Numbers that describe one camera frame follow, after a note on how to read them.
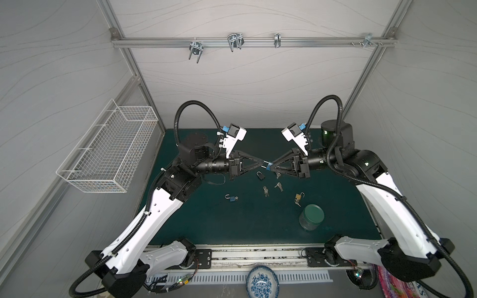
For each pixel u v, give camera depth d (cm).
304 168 47
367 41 77
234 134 48
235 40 77
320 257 73
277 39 78
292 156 49
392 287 66
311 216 75
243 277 70
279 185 95
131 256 37
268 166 52
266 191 93
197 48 79
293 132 48
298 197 91
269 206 88
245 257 75
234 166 47
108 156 69
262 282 68
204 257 74
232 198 90
